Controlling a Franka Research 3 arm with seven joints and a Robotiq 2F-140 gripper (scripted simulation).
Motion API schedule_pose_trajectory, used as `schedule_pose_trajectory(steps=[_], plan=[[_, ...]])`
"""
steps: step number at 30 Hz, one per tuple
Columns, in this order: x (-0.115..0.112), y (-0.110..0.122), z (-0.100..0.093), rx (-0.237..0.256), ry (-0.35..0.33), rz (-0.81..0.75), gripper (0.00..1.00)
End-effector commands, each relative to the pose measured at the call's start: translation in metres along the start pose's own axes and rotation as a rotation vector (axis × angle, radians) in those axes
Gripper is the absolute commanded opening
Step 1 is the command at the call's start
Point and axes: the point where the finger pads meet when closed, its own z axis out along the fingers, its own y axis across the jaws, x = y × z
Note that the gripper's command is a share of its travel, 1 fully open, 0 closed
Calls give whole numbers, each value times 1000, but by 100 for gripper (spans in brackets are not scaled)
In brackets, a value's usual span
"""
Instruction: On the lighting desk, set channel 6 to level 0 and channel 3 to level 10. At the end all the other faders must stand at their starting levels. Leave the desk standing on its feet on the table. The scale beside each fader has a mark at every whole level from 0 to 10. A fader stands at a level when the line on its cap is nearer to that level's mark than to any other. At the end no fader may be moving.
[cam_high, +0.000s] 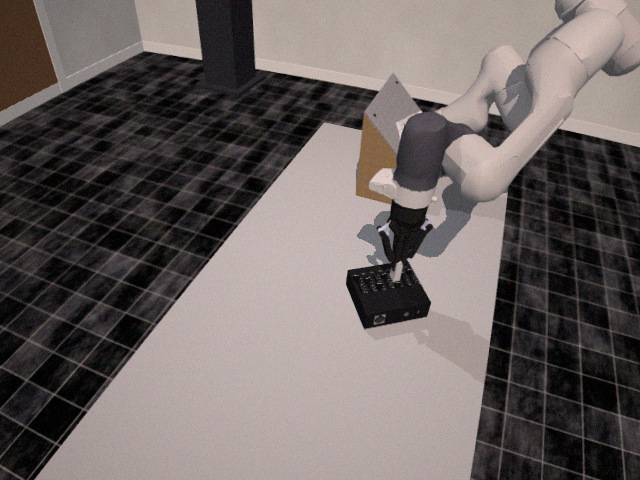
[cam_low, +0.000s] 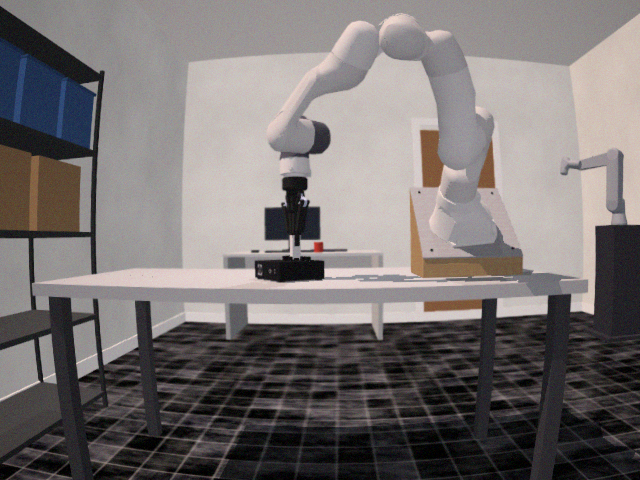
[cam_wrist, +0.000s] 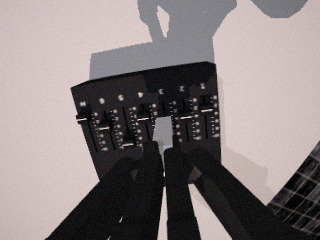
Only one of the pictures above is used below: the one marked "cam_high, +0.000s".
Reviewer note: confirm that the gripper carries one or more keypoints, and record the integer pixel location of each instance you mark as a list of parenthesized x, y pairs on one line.
[(416, 232)]

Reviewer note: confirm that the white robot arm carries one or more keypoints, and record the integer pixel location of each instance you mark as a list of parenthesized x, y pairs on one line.
[(553, 75)]

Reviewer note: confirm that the black lighting desk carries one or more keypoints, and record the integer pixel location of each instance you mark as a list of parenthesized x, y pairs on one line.
[(379, 305)]

